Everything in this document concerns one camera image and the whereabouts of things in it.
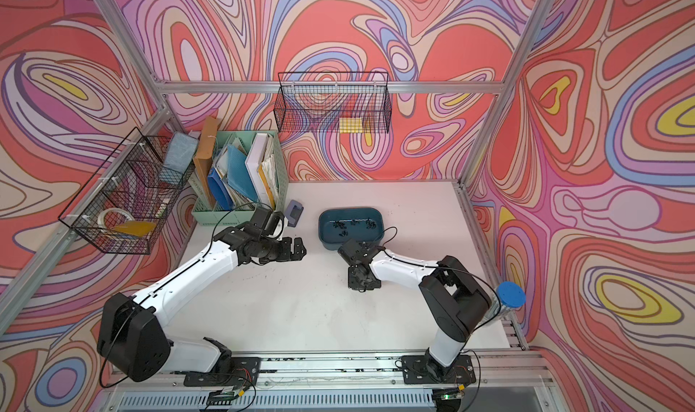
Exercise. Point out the yellow sticky note pad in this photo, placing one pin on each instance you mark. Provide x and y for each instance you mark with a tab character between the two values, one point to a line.
350	125

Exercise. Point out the black wire basket wall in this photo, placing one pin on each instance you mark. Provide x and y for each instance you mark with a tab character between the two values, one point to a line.
313	101
132	177

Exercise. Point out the black wire basket back wall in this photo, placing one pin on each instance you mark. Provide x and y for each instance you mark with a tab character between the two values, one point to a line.
313	101

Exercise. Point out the clear tube blue cap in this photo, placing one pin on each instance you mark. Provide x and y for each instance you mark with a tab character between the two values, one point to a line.
509	298

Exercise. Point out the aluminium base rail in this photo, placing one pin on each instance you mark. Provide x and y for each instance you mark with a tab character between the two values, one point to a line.
493	380

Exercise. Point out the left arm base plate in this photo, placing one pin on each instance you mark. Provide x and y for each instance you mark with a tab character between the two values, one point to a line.
234	372

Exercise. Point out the grey blue sponge pad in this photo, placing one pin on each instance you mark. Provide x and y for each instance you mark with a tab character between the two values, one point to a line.
180	152

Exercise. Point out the white tape roll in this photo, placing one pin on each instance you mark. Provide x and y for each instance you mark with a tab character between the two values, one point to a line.
114	219

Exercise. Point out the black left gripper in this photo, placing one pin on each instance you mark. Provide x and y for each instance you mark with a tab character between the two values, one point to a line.
287	253

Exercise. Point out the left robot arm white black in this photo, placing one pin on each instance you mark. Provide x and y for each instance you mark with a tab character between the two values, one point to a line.
133	337

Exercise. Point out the grey blue hole punch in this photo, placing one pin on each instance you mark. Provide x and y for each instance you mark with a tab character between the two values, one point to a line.
293	213

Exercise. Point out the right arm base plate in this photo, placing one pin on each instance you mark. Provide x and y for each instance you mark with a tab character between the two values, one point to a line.
425	370

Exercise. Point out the blue folder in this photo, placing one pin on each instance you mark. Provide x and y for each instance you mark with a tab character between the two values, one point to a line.
229	181

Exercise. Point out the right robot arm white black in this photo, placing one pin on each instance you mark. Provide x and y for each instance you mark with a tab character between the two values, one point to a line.
458	300

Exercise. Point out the dark teal storage box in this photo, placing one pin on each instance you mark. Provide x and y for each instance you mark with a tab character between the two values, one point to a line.
338	226

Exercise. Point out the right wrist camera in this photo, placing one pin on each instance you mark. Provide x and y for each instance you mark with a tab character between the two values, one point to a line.
353	252

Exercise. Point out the yellow card in basket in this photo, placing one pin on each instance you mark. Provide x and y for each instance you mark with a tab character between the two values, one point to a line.
135	228

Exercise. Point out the green plastic file organizer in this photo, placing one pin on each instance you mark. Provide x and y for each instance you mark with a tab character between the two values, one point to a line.
274	168

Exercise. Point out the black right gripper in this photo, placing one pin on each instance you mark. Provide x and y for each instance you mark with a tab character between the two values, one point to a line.
353	284

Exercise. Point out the brown cardboard folder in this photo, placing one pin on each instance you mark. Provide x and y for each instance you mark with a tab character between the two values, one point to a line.
203	158

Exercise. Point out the black wire basket left wall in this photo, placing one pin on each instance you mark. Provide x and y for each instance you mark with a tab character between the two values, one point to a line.
132	177

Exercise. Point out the white binder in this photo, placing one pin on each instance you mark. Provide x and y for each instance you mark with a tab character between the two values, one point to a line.
253	164

